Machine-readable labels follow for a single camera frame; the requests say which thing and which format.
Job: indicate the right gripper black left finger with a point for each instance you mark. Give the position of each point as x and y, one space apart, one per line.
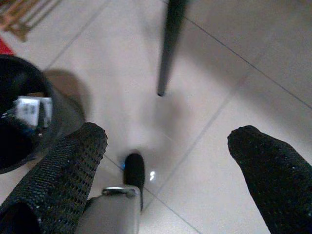
61 175

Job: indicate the black metal furniture leg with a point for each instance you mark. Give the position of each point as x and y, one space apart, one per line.
170 44

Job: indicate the silver right robot leg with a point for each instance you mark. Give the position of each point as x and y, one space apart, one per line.
112 214

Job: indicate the red floor mat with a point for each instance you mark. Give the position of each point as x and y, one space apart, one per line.
5 47

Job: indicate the black right robot foot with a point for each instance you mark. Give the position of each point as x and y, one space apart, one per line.
134 168

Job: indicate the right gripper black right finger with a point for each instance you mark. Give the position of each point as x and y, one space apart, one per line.
275 175

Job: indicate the black round rubbish bin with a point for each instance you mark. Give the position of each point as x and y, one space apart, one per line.
62 109

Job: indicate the light wooden rack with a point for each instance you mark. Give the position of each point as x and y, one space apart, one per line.
19 17

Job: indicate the white carton with black print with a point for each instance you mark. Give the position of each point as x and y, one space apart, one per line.
26 111
46 112

